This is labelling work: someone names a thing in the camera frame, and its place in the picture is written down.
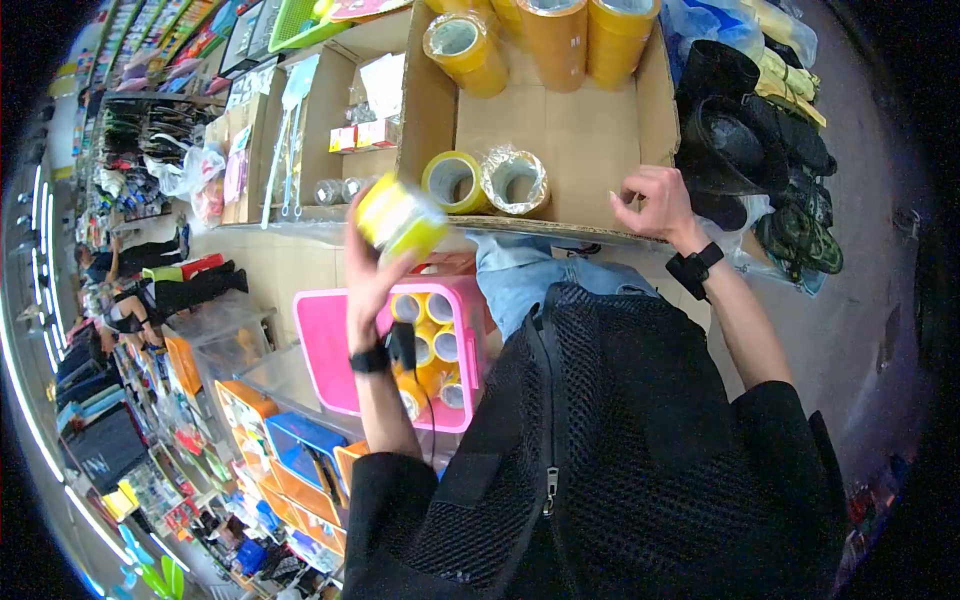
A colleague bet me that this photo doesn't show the person's right hand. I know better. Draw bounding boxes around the person's right hand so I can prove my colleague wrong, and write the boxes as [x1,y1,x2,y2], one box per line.
[609,165,711,255]

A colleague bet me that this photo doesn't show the person's left hand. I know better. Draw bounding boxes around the person's left hand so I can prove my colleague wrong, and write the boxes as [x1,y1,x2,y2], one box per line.
[342,184,421,355]

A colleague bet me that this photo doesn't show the person's right thumb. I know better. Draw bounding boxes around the person's right thumb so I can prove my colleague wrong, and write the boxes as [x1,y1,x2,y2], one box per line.
[609,189,649,232]

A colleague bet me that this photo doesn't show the person's left thumb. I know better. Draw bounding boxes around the person's left thumb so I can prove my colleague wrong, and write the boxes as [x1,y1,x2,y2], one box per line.
[377,252,420,295]

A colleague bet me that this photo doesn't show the person's left fingers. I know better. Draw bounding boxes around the person's left fingers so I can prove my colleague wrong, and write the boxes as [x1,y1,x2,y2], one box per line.
[343,184,376,260]

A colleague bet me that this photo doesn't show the person's right fingers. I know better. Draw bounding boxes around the person's right fingers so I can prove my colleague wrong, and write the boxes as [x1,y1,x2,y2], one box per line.
[624,165,675,204]

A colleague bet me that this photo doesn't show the yellow tape roll pack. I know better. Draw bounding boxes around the yellow tape roll pack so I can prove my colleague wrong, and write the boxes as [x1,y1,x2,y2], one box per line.
[354,171,452,265]

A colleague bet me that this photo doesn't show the large cardboard box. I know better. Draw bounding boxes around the large cardboard box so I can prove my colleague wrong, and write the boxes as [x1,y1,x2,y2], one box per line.
[395,0,682,244]

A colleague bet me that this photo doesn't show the black wrist band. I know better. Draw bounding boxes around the black wrist band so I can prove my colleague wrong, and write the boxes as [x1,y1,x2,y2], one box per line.
[665,240,726,303]
[348,321,420,376]

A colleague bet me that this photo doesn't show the group of yellow tape rolls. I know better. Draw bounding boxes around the group of yellow tape rolls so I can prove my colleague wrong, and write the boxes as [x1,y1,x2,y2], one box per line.
[388,290,471,423]

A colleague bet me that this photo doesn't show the black rubber boots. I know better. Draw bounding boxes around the black rubber boots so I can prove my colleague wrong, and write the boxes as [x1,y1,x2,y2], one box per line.
[674,39,838,232]

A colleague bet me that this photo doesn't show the pale blue fly swatters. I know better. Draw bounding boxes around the pale blue fly swatters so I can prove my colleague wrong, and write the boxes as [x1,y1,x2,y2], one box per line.
[260,54,321,231]

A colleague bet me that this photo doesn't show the single yellow tape roll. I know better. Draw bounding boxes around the single yellow tape roll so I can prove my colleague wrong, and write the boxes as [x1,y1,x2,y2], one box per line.
[420,150,490,216]

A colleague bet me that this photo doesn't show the pink plastic basket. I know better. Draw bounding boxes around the pink plastic basket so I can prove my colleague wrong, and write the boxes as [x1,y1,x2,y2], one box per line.
[293,274,490,435]

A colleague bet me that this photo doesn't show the narrow cardboard box with goods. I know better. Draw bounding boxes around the narrow cardboard box with goods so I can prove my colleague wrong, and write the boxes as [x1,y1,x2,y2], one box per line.
[295,40,411,224]

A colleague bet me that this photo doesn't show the clear-wrapped tape roll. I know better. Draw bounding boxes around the clear-wrapped tape roll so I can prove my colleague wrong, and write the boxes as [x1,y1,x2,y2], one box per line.
[480,145,552,218]

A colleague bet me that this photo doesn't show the person's legs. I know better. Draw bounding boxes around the person's legs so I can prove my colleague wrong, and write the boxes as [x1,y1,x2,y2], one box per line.
[466,231,661,342]

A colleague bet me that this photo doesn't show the tall brown tape stack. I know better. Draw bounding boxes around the tall brown tape stack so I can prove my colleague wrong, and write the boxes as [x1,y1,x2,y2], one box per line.
[516,0,591,94]
[587,0,663,93]

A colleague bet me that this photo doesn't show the blue plastic bag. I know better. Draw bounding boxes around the blue plastic bag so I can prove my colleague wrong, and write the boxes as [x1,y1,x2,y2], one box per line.
[661,0,768,67]

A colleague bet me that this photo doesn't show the camouflage shoes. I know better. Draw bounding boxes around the camouflage shoes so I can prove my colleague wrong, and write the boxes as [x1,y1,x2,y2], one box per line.
[754,169,846,277]

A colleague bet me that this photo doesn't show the white plastic bag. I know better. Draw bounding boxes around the white plastic bag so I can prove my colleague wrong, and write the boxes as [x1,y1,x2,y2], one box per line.
[145,144,228,225]

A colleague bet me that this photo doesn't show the yellow rubber gloves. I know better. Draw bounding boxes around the yellow rubber gloves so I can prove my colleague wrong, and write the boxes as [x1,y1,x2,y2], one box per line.
[753,46,828,129]

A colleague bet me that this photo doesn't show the clear storage bin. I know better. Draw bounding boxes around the clear storage bin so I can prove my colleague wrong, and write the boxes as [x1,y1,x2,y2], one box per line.
[163,298,277,393]

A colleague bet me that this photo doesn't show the short brown tape stack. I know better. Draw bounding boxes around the short brown tape stack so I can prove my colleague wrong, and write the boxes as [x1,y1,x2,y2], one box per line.
[422,10,512,99]

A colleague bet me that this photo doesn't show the green plastic basket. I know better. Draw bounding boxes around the green plastic basket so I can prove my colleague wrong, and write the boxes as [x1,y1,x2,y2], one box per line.
[267,0,355,54]

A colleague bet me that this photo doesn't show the stack of orange-lidded boxes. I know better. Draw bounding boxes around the stack of orange-lidded boxes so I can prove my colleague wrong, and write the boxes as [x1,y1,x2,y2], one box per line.
[214,379,372,560]

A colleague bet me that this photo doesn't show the full shop shelf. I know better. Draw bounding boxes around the full shop shelf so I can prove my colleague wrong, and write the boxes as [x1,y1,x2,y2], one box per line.
[71,0,241,252]

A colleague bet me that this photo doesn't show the person's body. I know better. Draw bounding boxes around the person's body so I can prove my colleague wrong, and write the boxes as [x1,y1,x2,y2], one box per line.
[342,282,849,600]

